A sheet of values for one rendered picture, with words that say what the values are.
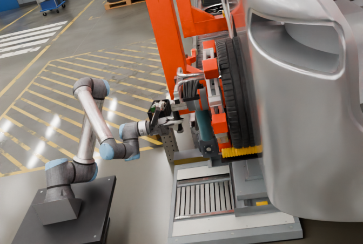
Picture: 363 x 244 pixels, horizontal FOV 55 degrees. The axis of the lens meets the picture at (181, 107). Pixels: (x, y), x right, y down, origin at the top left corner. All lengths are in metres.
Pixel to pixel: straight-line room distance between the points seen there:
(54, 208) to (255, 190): 1.27
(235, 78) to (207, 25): 2.65
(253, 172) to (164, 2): 1.27
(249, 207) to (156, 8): 1.41
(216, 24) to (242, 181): 2.47
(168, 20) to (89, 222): 1.40
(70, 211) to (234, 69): 1.37
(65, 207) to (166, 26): 1.34
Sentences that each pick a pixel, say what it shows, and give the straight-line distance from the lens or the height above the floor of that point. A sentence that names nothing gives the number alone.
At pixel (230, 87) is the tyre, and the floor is 1.03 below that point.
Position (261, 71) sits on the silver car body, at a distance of 1.11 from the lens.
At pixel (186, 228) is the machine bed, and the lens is 2.42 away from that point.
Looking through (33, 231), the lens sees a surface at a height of 0.30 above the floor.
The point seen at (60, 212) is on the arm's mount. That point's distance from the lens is 2.45.
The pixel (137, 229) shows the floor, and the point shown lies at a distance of 2.64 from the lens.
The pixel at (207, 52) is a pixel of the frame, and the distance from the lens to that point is 2.11.
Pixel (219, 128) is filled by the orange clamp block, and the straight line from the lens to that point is 1.83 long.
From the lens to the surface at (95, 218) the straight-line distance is 2.40.
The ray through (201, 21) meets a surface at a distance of 4.44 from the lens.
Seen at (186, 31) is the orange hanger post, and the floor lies 0.60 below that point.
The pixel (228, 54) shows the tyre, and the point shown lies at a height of 1.15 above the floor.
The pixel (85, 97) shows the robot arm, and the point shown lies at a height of 1.00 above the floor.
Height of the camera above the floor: 1.83
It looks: 28 degrees down
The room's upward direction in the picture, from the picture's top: 14 degrees counter-clockwise
